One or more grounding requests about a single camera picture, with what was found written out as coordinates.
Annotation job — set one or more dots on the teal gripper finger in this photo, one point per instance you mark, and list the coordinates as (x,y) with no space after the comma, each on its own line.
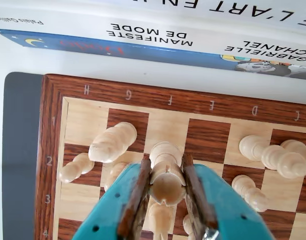
(225,212)
(110,207)

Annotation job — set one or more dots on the light wooden rook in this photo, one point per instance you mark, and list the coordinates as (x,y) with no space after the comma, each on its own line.
(166,190)

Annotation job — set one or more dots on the light wooden king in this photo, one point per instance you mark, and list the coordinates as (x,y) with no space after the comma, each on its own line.
(110,145)

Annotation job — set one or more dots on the light wooden pawn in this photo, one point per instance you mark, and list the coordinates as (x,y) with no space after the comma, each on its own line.
(116,172)
(188,225)
(75,168)
(250,195)

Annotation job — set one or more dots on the light wooden queen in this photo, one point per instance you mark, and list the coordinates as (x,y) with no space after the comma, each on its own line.
(253,147)

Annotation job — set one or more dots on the light wooden bishop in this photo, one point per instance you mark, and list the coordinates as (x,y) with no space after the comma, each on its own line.
(293,145)

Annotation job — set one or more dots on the dark grey mat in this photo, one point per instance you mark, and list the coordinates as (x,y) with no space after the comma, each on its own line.
(20,150)

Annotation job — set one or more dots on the wooden chessboard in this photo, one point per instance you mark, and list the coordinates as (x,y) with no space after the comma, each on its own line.
(53,100)

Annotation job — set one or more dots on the blue illustrated book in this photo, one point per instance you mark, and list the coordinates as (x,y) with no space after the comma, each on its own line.
(93,46)

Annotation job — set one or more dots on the white Gabrielle Chanel book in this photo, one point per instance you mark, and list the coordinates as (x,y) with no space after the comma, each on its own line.
(68,27)

